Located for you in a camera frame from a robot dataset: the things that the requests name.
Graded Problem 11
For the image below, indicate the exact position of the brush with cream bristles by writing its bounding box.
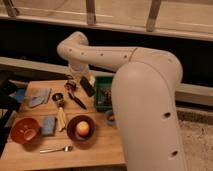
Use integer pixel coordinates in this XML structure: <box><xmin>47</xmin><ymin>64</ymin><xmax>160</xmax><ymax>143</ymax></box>
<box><xmin>52</xmin><ymin>93</ymin><xmax>67</xmax><ymax>132</ymax></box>

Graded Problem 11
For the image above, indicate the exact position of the grey folded cloth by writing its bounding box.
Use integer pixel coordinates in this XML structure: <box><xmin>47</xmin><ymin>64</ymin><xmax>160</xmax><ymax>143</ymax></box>
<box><xmin>28</xmin><ymin>88</ymin><xmax>51</xmax><ymax>108</ymax></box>

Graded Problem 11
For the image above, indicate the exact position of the dark grapes bunch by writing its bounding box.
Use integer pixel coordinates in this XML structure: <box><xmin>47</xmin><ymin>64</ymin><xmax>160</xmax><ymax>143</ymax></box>
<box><xmin>101</xmin><ymin>88</ymin><xmax>112</xmax><ymax>105</ymax></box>

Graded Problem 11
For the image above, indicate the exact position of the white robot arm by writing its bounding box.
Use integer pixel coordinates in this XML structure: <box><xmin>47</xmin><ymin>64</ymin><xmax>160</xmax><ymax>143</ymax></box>
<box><xmin>57</xmin><ymin>32</ymin><xmax>187</xmax><ymax>171</ymax></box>

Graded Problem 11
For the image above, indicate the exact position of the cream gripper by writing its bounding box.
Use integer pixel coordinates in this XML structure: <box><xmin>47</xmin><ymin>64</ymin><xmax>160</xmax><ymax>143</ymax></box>
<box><xmin>69</xmin><ymin>65</ymin><xmax>90</xmax><ymax>82</ymax></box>

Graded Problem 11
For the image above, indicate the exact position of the black chair frame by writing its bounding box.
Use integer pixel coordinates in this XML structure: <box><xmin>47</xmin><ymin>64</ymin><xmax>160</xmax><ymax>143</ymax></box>
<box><xmin>0</xmin><ymin>70</ymin><xmax>20</xmax><ymax>156</ymax></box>

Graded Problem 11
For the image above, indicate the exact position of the orange bowl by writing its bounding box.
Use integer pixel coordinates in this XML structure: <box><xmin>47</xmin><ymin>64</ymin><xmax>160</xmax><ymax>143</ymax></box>
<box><xmin>10</xmin><ymin>118</ymin><xmax>40</xmax><ymax>144</ymax></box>

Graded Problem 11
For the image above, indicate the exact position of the green plastic tray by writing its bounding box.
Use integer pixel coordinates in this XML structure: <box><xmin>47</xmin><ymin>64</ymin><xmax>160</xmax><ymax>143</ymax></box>
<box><xmin>94</xmin><ymin>76</ymin><xmax>113</xmax><ymax>111</ymax></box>

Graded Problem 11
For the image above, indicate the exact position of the blue object at table edge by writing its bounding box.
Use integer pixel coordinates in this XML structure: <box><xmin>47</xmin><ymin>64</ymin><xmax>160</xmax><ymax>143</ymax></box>
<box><xmin>10</xmin><ymin>88</ymin><xmax>25</xmax><ymax>103</ymax></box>

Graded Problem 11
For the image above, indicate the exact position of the dark purple plate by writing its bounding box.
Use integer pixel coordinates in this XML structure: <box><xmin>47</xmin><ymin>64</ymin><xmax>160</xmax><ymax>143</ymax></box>
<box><xmin>67</xmin><ymin>115</ymin><xmax>95</xmax><ymax>142</ymax></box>

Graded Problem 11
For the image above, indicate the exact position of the round metal tin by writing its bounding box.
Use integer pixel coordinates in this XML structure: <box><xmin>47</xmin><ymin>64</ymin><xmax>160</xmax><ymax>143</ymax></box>
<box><xmin>65</xmin><ymin>80</ymin><xmax>77</xmax><ymax>91</ymax></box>

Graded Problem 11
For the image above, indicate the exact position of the orange fruit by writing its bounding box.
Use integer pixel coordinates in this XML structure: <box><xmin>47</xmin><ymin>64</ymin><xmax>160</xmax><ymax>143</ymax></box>
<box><xmin>76</xmin><ymin>121</ymin><xmax>90</xmax><ymax>137</ymax></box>

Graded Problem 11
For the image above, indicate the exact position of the dark eraser block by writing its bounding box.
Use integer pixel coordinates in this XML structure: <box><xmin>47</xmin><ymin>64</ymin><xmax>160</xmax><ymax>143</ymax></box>
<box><xmin>80</xmin><ymin>77</ymin><xmax>96</xmax><ymax>97</ymax></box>

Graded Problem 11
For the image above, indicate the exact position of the blue sponge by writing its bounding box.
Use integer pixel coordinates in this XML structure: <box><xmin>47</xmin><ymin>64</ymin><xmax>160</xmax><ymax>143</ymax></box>
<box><xmin>41</xmin><ymin>116</ymin><xmax>56</xmax><ymax>136</ymax></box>

